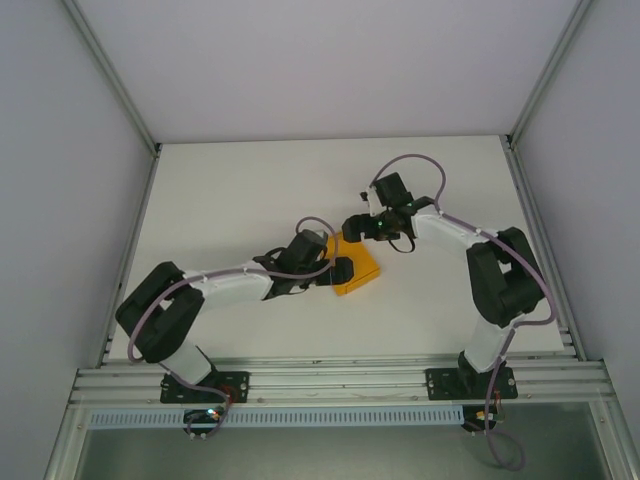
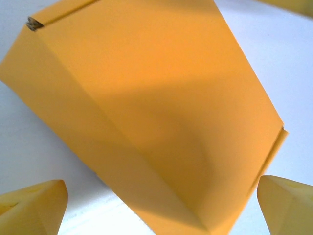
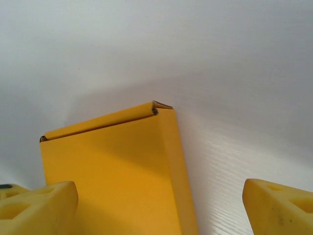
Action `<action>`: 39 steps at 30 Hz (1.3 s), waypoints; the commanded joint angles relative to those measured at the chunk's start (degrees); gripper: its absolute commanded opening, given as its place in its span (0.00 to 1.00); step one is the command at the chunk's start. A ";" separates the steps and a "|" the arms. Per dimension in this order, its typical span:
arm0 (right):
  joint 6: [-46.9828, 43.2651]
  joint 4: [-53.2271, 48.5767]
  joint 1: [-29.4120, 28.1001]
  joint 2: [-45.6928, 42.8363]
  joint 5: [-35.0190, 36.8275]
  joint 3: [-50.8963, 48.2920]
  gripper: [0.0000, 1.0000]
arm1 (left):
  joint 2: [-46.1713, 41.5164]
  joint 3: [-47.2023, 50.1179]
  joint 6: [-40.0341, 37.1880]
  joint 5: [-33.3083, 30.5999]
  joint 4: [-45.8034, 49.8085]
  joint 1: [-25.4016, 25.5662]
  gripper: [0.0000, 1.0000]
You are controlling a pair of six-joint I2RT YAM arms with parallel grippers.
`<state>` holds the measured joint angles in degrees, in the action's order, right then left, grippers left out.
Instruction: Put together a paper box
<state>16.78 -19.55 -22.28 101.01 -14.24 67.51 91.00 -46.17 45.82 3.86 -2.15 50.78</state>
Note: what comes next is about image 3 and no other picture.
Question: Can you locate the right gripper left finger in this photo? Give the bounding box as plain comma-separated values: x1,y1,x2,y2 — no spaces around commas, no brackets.
0,180,80,235

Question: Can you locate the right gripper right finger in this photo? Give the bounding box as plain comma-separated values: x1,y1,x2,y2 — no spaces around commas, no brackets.
242,178,313,235

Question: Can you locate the orange cardboard paper box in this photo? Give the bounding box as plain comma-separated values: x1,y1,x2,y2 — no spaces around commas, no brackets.
39,100,200,235

